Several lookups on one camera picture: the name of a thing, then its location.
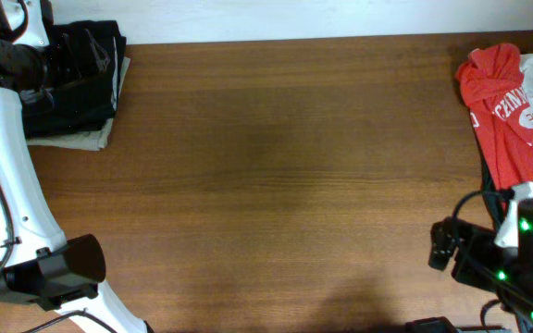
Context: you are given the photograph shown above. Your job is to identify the black shorts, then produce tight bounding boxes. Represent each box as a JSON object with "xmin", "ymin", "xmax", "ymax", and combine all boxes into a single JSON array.
[{"xmin": 22, "ymin": 20, "xmax": 127, "ymax": 139}]

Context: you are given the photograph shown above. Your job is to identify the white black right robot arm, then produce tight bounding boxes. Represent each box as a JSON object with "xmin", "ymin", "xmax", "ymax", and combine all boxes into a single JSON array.
[{"xmin": 428, "ymin": 193, "xmax": 533, "ymax": 332}]

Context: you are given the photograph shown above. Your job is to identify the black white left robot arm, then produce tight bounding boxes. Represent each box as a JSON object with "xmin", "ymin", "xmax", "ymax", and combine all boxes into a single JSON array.
[{"xmin": 0, "ymin": 1, "xmax": 150, "ymax": 332}]

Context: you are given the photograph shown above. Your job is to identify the folded khaki shorts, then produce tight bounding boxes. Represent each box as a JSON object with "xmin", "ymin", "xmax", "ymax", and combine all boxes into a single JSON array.
[{"xmin": 25, "ymin": 55, "xmax": 132, "ymax": 152}]

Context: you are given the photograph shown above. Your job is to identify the red printed t-shirt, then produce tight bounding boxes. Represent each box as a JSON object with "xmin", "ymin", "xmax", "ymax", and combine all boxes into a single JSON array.
[{"xmin": 456, "ymin": 43, "xmax": 533, "ymax": 190}]

